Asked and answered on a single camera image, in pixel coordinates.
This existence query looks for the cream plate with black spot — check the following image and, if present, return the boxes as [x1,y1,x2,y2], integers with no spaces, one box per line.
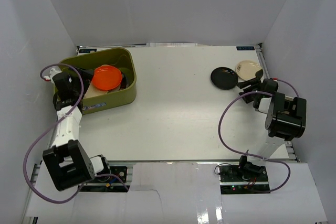
[235,60,262,81]

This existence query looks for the beige plate with characters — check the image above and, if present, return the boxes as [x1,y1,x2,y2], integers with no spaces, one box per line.
[83,82,109,99]

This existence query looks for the orange round plate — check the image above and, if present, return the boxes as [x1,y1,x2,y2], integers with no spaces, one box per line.
[92,65,122,91]

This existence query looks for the black round plate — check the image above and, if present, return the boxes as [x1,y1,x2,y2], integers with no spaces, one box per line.
[210,67,238,90]

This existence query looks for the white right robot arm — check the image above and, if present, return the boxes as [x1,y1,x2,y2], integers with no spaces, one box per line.
[237,77,307,161]

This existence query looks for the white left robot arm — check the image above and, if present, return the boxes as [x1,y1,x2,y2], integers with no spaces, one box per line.
[43,66,111,191]

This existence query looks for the olive green plastic bin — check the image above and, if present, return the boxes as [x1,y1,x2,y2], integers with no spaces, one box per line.
[58,48,137,115]

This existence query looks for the blue label sticker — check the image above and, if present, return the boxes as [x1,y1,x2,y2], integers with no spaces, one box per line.
[236,46,255,51]
[78,48,97,54]

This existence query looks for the papers at table back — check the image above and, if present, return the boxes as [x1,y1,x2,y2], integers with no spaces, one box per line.
[146,42,198,47]

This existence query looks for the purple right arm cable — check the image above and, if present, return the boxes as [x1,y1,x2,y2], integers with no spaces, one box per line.
[219,78,301,193]

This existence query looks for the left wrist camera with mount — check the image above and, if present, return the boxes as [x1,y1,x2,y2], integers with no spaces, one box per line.
[43,67,62,83]

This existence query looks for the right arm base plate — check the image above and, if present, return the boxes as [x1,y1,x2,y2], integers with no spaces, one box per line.
[214,163,270,195]

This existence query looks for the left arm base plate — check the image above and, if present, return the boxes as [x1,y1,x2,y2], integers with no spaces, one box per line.
[80,165,133,193]

